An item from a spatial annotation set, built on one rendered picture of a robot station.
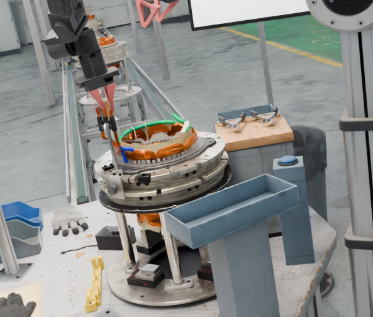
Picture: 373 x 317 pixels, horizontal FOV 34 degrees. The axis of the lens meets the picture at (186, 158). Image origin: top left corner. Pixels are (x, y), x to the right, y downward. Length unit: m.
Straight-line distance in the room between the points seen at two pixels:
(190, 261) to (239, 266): 0.40
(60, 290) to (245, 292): 0.56
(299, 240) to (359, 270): 0.20
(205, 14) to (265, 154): 1.01
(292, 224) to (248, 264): 0.27
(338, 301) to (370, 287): 1.43
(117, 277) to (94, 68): 0.52
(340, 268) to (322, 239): 1.41
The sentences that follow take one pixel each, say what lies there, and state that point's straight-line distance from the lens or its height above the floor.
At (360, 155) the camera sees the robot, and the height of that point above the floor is 1.10.
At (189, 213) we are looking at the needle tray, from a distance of 1.23.
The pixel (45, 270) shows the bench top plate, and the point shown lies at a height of 0.78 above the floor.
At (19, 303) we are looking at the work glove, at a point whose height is 0.80.
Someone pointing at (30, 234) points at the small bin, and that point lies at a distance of 1.97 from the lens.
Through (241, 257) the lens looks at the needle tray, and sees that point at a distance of 1.22.
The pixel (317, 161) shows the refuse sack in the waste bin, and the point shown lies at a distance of 3.07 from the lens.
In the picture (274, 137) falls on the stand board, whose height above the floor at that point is 1.06.
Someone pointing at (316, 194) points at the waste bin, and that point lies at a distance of 3.13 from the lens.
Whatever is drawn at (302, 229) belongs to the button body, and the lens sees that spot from 1.48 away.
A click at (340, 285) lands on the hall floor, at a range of 2.91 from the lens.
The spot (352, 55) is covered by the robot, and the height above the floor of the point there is 1.30.
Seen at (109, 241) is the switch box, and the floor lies 0.81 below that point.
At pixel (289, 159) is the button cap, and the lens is 1.43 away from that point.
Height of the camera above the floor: 1.54
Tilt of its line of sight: 19 degrees down
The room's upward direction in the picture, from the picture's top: 11 degrees counter-clockwise
